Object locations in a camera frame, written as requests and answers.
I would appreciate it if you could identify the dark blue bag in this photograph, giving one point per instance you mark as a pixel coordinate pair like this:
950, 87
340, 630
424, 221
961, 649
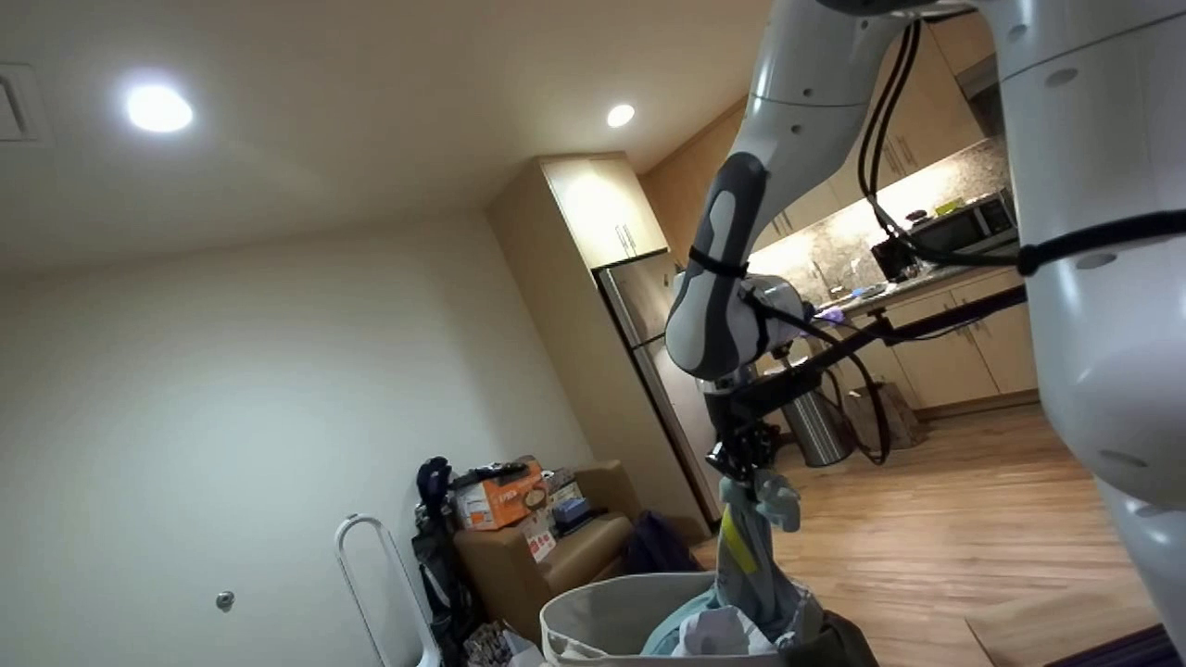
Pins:
659, 541

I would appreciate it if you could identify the kitchen range hood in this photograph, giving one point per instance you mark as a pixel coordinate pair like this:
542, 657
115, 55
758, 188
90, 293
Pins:
983, 95

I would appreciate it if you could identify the silver microwave oven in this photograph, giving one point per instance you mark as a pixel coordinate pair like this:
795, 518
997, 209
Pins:
983, 225

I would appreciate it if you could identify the blue white small box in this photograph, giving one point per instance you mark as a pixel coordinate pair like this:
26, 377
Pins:
572, 507

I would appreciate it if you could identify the stainless steel refrigerator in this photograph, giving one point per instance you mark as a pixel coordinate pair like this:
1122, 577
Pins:
634, 300

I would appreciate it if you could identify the black coffee maker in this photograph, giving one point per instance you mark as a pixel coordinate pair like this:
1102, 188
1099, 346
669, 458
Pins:
892, 261

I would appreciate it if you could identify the black bag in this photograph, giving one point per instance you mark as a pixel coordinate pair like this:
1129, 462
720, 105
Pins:
437, 557

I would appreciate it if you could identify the small round ceiling light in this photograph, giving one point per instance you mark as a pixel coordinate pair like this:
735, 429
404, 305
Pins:
619, 118

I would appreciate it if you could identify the large round ceiling light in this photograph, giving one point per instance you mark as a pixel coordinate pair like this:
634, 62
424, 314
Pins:
160, 105

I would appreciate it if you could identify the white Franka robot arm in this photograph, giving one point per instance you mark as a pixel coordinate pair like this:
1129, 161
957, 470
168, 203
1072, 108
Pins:
1099, 336

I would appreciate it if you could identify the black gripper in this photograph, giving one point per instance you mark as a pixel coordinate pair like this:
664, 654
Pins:
742, 446

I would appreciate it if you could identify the white bladeless loop fan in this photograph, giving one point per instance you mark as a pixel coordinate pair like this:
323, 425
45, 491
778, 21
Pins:
364, 579

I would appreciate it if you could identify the grey round bin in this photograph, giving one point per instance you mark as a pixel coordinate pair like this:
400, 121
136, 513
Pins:
593, 624

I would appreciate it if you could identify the large brown cardboard box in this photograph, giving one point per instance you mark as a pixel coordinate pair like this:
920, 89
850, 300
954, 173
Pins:
580, 562

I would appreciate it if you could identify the tall light wood cabinet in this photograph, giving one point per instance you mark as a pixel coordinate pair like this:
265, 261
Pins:
598, 205

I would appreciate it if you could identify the stainless steel trash can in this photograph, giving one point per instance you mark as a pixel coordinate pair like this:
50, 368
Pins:
818, 430

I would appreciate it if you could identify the brown paper bag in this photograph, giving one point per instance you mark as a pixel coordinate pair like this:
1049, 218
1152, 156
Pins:
903, 414

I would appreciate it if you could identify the light wood upper cabinets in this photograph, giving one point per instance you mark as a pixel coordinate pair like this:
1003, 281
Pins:
940, 97

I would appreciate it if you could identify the orange product box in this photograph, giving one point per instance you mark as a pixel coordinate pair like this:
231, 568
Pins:
503, 497

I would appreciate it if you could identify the grey blue sock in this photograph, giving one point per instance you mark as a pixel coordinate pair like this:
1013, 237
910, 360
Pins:
752, 557

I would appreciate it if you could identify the small dark wall fixture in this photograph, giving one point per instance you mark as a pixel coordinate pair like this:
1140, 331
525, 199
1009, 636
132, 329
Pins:
222, 600

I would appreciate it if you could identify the dark purple flat object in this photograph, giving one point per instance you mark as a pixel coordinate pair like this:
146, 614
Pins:
1131, 649

